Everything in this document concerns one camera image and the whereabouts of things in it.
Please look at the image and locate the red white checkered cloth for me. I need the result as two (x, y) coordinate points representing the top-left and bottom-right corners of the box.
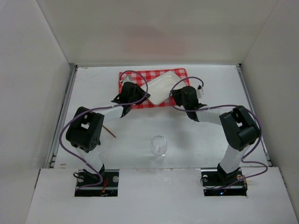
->
(119, 68), (190, 109)

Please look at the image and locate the white rectangular plate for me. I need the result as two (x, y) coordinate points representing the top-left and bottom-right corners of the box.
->
(139, 70), (181, 108)

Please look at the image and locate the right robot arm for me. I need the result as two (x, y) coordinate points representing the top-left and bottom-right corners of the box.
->
(170, 86), (261, 186)

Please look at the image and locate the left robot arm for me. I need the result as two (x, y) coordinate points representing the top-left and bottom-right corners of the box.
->
(65, 81), (150, 181)

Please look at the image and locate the gold spoon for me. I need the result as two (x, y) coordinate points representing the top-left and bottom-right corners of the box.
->
(103, 126), (116, 138)

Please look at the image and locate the clear wine glass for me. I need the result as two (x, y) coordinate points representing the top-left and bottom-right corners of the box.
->
(150, 135), (168, 163)

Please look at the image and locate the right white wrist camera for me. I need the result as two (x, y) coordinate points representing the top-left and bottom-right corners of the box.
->
(197, 85), (204, 98)

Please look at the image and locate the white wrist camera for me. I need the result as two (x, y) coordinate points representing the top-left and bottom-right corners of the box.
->
(121, 75), (133, 84)
(197, 85), (204, 98)

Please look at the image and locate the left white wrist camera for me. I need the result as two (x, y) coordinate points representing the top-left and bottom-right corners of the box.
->
(121, 75), (133, 84)

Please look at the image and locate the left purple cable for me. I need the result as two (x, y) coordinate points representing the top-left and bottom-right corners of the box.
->
(59, 70), (151, 189)

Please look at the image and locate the purple cable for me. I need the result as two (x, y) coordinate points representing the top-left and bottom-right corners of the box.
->
(168, 77), (269, 190)
(59, 70), (151, 189)

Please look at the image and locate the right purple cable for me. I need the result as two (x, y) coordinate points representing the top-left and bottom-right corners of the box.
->
(168, 77), (269, 190)

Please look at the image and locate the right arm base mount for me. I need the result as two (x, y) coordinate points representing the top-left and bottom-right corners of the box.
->
(200, 168), (248, 196)

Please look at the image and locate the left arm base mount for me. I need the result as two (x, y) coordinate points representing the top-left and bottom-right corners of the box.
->
(73, 169), (119, 197)

